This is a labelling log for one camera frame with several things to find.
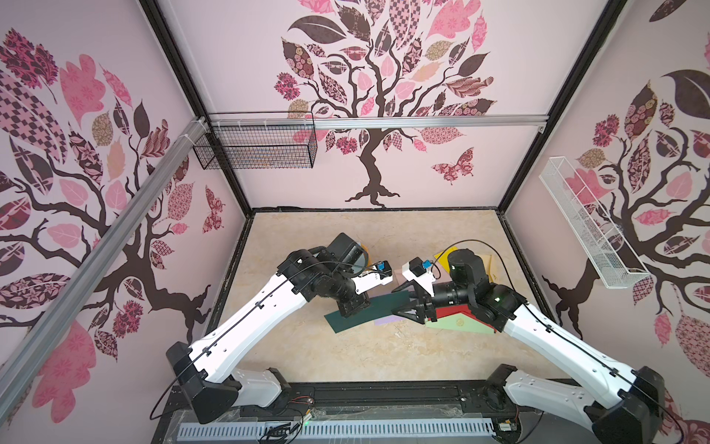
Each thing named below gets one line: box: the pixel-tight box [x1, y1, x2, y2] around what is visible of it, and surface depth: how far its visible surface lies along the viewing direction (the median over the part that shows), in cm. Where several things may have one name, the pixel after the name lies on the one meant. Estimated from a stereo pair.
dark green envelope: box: [323, 290, 410, 334], surface depth 68 cm
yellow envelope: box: [433, 246, 459, 272], surface depth 60 cm
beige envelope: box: [481, 254, 499, 275], surface depth 103 cm
